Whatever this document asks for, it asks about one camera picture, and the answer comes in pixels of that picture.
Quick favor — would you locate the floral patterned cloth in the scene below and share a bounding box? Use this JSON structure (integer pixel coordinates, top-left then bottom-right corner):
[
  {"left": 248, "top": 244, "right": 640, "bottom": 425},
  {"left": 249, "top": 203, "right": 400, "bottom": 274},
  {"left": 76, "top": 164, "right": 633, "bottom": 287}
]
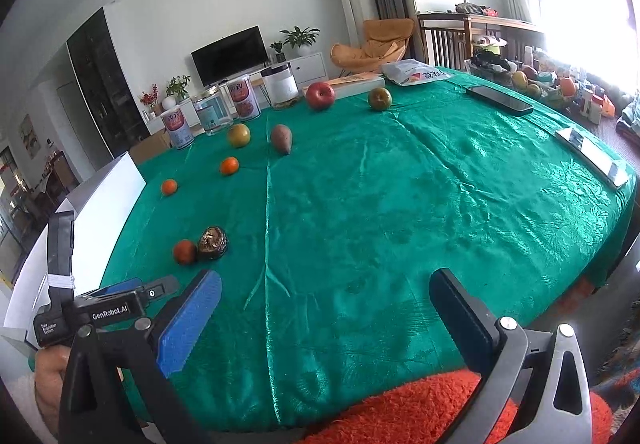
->
[{"left": 590, "top": 319, "right": 640, "bottom": 405}]

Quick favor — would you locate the white round jar black lid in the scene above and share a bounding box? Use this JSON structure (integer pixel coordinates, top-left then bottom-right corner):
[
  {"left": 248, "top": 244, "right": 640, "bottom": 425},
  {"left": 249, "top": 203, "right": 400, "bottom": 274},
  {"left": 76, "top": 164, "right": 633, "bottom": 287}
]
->
[{"left": 260, "top": 64, "right": 300, "bottom": 110}]

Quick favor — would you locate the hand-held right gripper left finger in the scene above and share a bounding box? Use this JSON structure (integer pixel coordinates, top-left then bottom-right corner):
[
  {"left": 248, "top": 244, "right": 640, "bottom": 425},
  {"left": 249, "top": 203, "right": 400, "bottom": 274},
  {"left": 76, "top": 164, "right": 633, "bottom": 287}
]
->
[{"left": 59, "top": 269, "right": 223, "bottom": 444}]

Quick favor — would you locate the white television cabinet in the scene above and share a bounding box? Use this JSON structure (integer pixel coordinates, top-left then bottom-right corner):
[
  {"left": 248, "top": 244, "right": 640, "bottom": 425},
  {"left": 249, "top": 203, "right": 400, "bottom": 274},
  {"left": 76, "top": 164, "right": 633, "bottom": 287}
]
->
[{"left": 142, "top": 51, "right": 328, "bottom": 135}]

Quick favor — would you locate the person's left hand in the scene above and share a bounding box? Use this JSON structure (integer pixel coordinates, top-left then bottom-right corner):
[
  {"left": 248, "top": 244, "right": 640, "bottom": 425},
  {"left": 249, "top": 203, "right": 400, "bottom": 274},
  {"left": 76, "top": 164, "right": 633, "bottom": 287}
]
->
[{"left": 34, "top": 346, "right": 68, "bottom": 430}]

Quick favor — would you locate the yellow green round fruit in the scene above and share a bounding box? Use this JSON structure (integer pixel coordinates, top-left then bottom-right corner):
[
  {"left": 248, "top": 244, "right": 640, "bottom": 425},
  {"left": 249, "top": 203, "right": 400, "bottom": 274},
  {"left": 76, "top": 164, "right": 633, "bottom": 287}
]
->
[{"left": 227, "top": 123, "right": 251, "bottom": 149}]

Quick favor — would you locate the black flat television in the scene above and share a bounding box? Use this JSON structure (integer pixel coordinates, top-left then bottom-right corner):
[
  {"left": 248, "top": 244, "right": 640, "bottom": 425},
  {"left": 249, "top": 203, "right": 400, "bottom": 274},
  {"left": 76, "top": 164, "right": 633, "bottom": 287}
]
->
[{"left": 191, "top": 26, "right": 269, "bottom": 87}]

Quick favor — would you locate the large green potted plant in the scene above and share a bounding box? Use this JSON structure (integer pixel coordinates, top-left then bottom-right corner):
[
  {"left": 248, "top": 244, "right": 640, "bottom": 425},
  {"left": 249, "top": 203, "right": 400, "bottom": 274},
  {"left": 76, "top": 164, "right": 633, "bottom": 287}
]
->
[{"left": 280, "top": 26, "right": 321, "bottom": 57}]

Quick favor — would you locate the brown sweet potato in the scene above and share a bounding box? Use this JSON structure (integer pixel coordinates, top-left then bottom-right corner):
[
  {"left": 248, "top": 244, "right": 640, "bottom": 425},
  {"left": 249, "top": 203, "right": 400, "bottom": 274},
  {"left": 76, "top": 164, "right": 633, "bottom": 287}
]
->
[{"left": 270, "top": 124, "right": 293, "bottom": 156}]

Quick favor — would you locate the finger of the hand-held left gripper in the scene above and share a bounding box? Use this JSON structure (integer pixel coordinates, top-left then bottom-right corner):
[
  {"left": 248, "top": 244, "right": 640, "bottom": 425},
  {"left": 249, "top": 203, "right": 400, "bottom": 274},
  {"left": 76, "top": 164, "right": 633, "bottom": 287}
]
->
[
  {"left": 75, "top": 278, "right": 144, "bottom": 297},
  {"left": 135, "top": 275, "right": 179, "bottom": 312}
]

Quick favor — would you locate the red flower vase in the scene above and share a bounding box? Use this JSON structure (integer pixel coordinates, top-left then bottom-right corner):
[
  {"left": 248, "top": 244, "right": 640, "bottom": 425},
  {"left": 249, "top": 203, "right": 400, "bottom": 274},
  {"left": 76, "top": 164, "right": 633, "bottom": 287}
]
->
[{"left": 140, "top": 84, "right": 160, "bottom": 121}]

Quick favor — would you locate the black glass cabinet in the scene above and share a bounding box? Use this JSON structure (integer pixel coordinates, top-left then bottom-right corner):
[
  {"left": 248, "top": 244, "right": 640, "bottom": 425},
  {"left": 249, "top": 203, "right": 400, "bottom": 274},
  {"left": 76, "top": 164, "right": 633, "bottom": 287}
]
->
[{"left": 66, "top": 7, "right": 151, "bottom": 157}]

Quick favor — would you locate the clear glass jar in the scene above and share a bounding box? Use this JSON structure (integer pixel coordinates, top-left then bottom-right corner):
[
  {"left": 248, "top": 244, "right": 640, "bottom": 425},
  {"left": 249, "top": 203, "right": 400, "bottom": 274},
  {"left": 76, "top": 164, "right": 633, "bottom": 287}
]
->
[{"left": 192, "top": 91, "right": 234, "bottom": 137}]

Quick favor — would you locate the red apple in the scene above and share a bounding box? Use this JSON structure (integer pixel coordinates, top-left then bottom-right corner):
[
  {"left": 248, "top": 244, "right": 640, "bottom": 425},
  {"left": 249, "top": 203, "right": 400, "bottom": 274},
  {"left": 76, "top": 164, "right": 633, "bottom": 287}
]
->
[{"left": 306, "top": 82, "right": 336, "bottom": 111}]

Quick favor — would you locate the small red orange fruit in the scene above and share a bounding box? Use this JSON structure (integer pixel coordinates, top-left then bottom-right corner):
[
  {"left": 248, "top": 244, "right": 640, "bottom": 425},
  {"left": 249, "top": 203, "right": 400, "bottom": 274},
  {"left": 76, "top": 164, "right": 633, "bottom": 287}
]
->
[{"left": 173, "top": 239, "right": 197, "bottom": 265}]

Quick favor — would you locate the orange lounge chair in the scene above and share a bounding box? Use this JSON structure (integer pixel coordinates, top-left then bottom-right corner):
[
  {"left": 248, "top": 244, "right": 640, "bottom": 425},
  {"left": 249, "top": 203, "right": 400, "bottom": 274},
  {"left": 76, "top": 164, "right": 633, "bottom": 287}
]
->
[{"left": 330, "top": 18, "right": 416, "bottom": 77}]

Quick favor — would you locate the brown cardboard box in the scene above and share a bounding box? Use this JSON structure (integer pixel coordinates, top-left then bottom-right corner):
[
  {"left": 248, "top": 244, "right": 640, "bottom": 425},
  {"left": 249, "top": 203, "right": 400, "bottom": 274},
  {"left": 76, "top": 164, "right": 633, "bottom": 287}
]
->
[{"left": 129, "top": 130, "right": 173, "bottom": 165}]

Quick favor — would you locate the silver flat bar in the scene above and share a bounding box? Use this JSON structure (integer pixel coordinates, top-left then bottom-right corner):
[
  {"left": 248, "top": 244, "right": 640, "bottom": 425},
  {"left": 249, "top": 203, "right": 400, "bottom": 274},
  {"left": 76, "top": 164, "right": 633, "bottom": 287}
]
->
[{"left": 555, "top": 126, "right": 630, "bottom": 189}]

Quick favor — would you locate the printed plastic snack bag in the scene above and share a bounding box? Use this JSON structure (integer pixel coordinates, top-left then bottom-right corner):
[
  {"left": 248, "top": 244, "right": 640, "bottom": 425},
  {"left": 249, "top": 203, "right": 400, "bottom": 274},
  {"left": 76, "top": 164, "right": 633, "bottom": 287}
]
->
[{"left": 381, "top": 58, "right": 451, "bottom": 87}]

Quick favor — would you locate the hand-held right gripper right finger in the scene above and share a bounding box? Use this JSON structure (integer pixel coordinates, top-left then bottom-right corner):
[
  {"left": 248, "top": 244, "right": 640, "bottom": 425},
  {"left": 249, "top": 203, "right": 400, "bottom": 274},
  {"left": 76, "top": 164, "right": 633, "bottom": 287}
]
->
[{"left": 428, "top": 268, "right": 593, "bottom": 444}]

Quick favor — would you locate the green plant white vase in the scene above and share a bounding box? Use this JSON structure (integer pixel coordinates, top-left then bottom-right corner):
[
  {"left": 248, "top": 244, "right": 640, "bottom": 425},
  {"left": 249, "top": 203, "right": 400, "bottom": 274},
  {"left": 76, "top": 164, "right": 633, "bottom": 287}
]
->
[{"left": 162, "top": 75, "right": 192, "bottom": 110}]

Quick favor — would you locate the basket of assorted fruit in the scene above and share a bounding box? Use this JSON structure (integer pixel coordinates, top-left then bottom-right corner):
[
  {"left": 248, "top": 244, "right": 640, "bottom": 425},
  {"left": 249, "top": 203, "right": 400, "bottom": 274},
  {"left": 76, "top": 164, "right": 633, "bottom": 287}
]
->
[{"left": 507, "top": 64, "right": 583, "bottom": 112}]

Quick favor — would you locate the black smartphone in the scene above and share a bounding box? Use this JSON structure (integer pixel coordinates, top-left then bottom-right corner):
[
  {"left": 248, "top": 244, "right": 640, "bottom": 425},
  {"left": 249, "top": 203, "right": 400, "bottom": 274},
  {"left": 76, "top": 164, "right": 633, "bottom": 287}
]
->
[{"left": 466, "top": 85, "right": 535, "bottom": 117}]

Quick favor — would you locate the white board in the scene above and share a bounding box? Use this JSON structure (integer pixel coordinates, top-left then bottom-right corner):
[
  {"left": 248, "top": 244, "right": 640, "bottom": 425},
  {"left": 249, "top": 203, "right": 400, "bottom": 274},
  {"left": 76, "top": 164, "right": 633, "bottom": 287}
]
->
[{"left": 2, "top": 151, "right": 147, "bottom": 329}]

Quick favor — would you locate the white flat cardboard box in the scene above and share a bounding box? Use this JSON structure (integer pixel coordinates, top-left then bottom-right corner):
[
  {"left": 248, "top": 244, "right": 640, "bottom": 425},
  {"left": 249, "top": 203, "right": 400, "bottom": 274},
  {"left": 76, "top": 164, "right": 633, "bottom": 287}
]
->
[{"left": 327, "top": 74, "right": 387, "bottom": 99}]

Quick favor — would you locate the green mottled round fruit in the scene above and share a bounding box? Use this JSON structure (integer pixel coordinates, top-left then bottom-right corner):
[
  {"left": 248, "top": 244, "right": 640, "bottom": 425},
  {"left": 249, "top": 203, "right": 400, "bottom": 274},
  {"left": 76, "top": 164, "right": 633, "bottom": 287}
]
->
[{"left": 368, "top": 87, "right": 392, "bottom": 112}]

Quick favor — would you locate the dark brown cracked fruit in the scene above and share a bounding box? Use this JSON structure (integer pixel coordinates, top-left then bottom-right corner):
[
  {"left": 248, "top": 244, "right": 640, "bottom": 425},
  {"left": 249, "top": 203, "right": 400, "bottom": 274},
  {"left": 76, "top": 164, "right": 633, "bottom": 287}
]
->
[{"left": 197, "top": 226, "right": 229, "bottom": 259}]

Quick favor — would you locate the green satin tablecloth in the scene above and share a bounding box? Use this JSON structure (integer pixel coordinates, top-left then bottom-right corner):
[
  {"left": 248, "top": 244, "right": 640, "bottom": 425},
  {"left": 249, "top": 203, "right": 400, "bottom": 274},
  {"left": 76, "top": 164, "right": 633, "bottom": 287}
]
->
[{"left": 97, "top": 65, "right": 638, "bottom": 427}]

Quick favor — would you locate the framed wall picture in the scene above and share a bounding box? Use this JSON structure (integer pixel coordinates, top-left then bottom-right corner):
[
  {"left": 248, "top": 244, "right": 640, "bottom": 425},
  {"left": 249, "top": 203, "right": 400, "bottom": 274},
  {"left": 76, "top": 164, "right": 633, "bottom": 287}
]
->
[{"left": 19, "top": 114, "right": 43, "bottom": 159}]

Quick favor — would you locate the wooden slatted table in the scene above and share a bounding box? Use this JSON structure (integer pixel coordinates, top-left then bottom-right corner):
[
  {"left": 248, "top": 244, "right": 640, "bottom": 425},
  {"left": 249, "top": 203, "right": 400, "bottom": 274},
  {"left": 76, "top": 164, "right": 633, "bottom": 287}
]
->
[{"left": 416, "top": 11, "right": 546, "bottom": 69}]

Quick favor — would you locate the pink label tin can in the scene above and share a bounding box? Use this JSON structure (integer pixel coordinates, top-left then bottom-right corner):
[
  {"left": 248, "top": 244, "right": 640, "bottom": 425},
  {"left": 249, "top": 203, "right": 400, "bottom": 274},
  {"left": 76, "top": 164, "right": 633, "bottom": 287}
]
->
[
  {"left": 161, "top": 112, "right": 195, "bottom": 151},
  {"left": 226, "top": 76, "right": 261, "bottom": 120}
]

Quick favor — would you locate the orange fleece garment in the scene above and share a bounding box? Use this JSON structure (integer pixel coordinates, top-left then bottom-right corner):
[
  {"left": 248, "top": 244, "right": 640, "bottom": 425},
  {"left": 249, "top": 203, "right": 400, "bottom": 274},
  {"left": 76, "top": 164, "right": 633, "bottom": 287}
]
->
[{"left": 295, "top": 370, "right": 613, "bottom": 444}]

